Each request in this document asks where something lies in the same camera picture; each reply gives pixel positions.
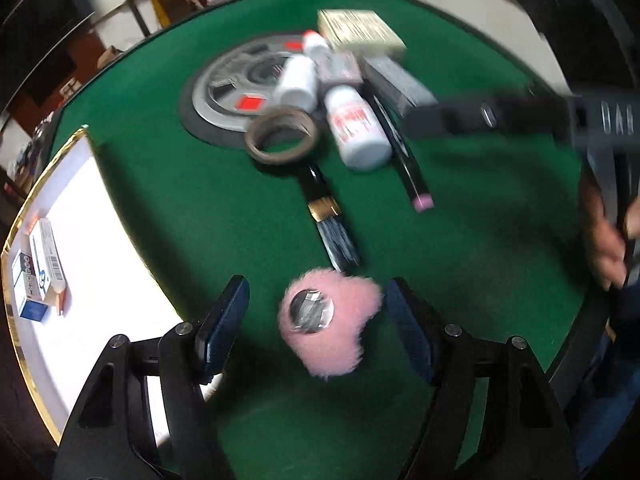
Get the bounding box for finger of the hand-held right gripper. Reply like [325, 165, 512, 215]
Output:
[404, 91, 573, 140]

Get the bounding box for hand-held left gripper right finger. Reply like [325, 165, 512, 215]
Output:
[384, 277, 578, 480]

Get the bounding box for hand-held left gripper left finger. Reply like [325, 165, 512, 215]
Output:
[52, 275, 251, 480]

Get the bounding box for pink plush mirror charm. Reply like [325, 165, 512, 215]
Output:
[277, 269, 386, 378]

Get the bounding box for black marker pink end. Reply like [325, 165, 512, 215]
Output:
[367, 92, 435, 210]

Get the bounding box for grey carton box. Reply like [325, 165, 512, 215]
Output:
[361, 55, 440, 116]

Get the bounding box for white bottle red label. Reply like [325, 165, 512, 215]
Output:
[324, 85, 393, 171]

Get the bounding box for small grey box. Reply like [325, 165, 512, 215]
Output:
[317, 52, 363, 88]

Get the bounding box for beige medicine box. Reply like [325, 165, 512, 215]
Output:
[317, 9, 407, 53]

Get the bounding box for black makeup brush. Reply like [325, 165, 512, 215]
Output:
[300, 162, 362, 273]

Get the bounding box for white tray gold rim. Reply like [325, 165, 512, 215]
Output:
[0, 127, 226, 448]

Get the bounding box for small bottle orange cap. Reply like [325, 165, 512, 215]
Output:
[300, 30, 331, 61]

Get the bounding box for plain white pill bottle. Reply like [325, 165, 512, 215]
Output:
[274, 55, 319, 113]

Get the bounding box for dark tape roll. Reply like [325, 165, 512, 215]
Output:
[244, 105, 322, 166]

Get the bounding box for person's right hand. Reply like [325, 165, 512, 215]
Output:
[580, 175, 630, 292]

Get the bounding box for orange and white ointment box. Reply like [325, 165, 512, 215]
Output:
[27, 217, 68, 316]

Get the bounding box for blue and white medicine box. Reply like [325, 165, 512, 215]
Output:
[11, 249, 51, 322]

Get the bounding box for person's blue trousers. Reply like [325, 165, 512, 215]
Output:
[570, 280, 640, 466]

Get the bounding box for cardboard box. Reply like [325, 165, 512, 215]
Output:
[96, 45, 123, 70]

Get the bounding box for wooden television cabinet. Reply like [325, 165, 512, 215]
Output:
[10, 35, 103, 131]

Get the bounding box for black television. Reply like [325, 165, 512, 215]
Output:
[0, 0, 96, 106]

